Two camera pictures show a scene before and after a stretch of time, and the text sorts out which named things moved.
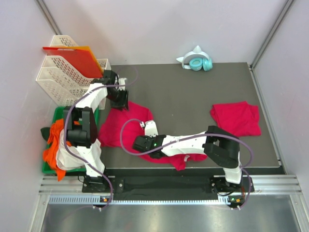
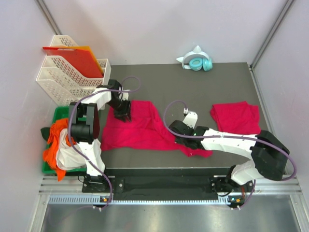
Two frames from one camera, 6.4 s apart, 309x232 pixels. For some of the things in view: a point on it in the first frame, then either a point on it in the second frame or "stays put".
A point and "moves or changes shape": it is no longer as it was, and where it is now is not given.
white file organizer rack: (63, 83) stays put
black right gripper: (153, 138) → (178, 141)
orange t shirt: (55, 130) stays put
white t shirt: (65, 161) stays put
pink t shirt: (120, 127) moves or changes shape
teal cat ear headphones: (196, 60) stays put
